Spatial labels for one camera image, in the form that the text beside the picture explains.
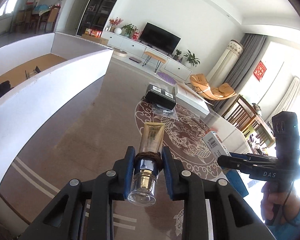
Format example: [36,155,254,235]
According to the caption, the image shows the blue white medicine box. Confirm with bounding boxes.
[203,131,249,197]

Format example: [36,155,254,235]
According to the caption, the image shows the gold cosmetic tube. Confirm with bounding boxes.
[127,122,165,206]

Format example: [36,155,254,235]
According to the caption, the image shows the person right hand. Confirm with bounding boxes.
[261,182,300,224]

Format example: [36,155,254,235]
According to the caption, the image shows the wooden dining chair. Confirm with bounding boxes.
[222,95,275,148]

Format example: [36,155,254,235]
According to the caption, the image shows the orange lounge chair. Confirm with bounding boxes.
[190,74,237,101]

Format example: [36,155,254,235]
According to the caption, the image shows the red paper window decoration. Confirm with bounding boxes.
[253,61,267,81]

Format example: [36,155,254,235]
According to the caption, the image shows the white standing air conditioner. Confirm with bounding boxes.
[206,40,244,87]

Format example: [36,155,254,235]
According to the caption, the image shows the clear plastic bag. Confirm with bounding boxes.
[152,103,179,120]

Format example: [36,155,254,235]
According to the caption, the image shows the flat white box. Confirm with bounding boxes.
[174,82,210,116]

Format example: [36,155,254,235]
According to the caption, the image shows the black rectangular box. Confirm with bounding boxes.
[145,83,177,110]

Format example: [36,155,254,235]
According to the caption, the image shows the grey curtain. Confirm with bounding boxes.
[214,32,268,111]

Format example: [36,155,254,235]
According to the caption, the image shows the purple floor mat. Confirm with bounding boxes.
[157,72,177,85]

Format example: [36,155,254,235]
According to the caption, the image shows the green potted plant right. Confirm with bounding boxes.
[184,50,200,67]

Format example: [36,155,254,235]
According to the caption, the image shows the small potted plant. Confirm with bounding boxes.
[173,49,182,61]

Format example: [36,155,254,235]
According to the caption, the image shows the large white open box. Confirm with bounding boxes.
[0,33,113,183]

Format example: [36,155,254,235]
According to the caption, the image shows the wooden bench hairpin legs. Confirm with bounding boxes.
[142,51,167,73]

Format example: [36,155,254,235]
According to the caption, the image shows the round beige floor mat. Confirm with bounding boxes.
[113,48,127,57]

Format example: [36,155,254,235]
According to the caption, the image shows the black flat television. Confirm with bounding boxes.
[139,22,181,54]

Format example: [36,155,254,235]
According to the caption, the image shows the white tv cabinet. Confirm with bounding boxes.
[101,31,192,82]

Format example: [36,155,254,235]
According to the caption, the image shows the cardboard box on floor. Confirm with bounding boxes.
[81,34,109,46]

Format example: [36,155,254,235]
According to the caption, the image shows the red gift box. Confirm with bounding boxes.
[132,29,140,41]

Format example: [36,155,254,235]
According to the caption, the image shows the round white vase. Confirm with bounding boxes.
[114,27,122,35]

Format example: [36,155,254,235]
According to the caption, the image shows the green plant left of tv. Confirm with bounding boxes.
[122,23,137,38]

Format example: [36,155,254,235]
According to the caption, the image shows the red flower bouquet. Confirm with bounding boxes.
[109,17,123,32]

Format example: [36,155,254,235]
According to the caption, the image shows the far dining table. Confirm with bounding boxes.
[30,5,61,33]

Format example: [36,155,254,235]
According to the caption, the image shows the black glass display cabinet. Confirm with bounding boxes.
[77,0,117,36]

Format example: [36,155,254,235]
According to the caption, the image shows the brown braided hair tie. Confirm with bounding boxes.
[136,151,164,172]

